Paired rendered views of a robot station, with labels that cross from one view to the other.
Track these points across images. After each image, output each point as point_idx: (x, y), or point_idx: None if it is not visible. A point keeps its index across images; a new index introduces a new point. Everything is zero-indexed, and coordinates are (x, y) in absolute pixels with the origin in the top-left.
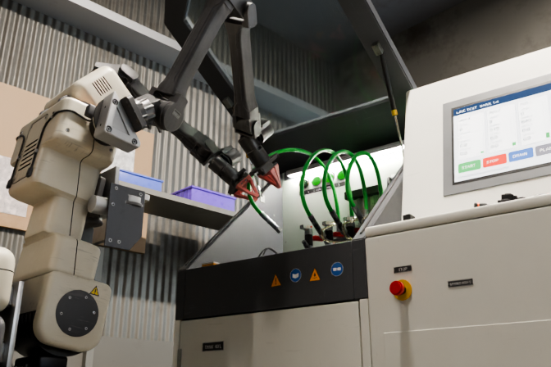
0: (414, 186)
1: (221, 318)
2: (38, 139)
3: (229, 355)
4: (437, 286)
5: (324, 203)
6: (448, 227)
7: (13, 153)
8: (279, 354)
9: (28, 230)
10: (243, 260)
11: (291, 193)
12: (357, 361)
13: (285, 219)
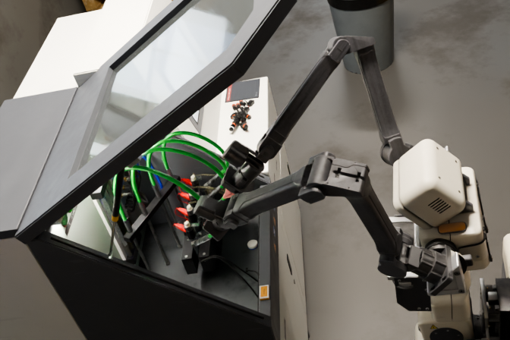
0: (190, 139)
1: (280, 307)
2: (482, 208)
3: (285, 318)
4: (276, 174)
5: (83, 221)
6: None
7: (486, 247)
8: (284, 280)
9: (470, 276)
10: (270, 258)
11: None
12: (284, 239)
13: None
